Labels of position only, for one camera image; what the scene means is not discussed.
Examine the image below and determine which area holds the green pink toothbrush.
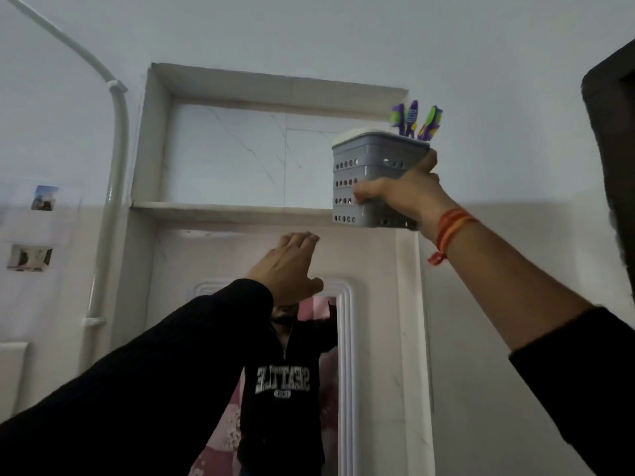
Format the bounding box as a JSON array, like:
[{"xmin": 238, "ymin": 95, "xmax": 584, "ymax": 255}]
[{"xmin": 418, "ymin": 105, "xmax": 444, "ymax": 142}]

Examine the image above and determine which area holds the white framed mirror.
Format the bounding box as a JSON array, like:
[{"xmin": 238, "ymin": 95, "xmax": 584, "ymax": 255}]
[{"xmin": 192, "ymin": 278, "xmax": 361, "ymax": 476}]

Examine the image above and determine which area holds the small pale photo sticker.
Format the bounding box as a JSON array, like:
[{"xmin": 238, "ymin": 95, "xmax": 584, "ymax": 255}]
[{"xmin": 6, "ymin": 244, "xmax": 54, "ymax": 272}]

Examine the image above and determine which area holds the person's left hand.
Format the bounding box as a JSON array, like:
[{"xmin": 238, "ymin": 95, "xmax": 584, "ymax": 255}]
[{"xmin": 246, "ymin": 232, "xmax": 324, "ymax": 307}]

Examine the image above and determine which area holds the orange thread bracelet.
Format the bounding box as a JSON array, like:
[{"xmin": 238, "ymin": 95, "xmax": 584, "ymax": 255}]
[{"xmin": 428, "ymin": 208, "xmax": 480, "ymax": 266}]

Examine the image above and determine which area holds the grey perforated plastic basket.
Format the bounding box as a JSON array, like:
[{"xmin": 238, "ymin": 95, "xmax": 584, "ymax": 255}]
[{"xmin": 331, "ymin": 131, "xmax": 431, "ymax": 230}]

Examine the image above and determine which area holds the person's left forearm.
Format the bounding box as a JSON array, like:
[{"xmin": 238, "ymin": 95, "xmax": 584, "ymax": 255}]
[{"xmin": 0, "ymin": 278, "xmax": 275, "ymax": 476}]

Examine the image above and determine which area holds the white wall pipe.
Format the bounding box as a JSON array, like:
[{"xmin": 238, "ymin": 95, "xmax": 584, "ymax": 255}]
[{"xmin": 0, "ymin": 0, "xmax": 130, "ymax": 373}]

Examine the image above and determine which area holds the small blue photo sticker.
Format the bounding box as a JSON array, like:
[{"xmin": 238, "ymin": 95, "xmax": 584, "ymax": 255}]
[{"xmin": 31, "ymin": 185, "xmax": 60, "ymax": 212}]

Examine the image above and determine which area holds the marble wall niche shelf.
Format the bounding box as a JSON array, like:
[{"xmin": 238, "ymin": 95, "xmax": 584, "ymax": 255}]
[{"xmin": 130, "ymin": 62, "xmax": 409, "ymax": 226}]

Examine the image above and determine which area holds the person's right forearm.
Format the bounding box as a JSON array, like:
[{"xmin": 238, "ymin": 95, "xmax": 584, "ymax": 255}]
[{"xmin": 421, "ymin": 213, "xmax": 635, "ymax": 476}]

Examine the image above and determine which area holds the person's right hand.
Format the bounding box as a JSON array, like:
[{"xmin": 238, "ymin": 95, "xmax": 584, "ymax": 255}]
[{"xmin": 353, "ymin": 149, "xmax": 457, "ymax": 231}]

